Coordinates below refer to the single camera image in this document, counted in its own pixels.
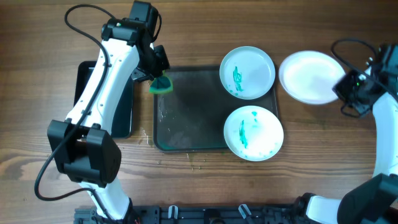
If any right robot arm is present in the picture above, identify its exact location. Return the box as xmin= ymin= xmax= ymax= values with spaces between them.
xmin=290 ymin=44 xmax=397 ymax=223

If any white plate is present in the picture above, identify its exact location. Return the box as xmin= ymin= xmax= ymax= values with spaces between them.
xmin=279 ymin=50 xmax=345 ymax=105
xmin=219 ymin=46 xmax=275 ymax=100
xmin=223 ymin=106 xmax=284 ymax=162

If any black mounting rail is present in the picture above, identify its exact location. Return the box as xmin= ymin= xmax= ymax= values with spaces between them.
xmin=73 ymin=203 xmax=312 ymax=224

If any teal scrub sponge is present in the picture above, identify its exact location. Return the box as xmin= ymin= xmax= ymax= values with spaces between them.
xmin=149 ymin=75 xmax=173 ymax=95

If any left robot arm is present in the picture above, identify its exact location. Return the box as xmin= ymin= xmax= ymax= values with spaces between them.
xmin=34 ymin=16 xmax=173 ymax=223

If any large dark serving tray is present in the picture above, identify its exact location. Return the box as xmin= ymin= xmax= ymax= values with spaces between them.
xmin=153 ymin=65 xmax=279 ymax=153

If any white plate top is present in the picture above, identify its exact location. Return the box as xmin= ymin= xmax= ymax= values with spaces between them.
xmin=219 ymin=46 xmax=275 ymax=100

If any black water tray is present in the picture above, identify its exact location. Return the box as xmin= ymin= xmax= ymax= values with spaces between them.
xmin=73 ymin=61 xmax=134 ymax=139

